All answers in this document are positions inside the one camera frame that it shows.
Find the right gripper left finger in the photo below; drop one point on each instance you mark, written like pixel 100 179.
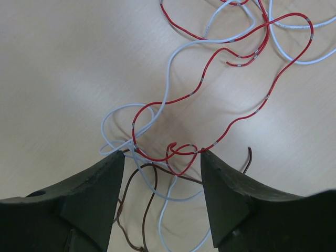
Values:
pixel 75 214

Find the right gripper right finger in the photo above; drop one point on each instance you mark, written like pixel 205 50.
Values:
pixel 247 215

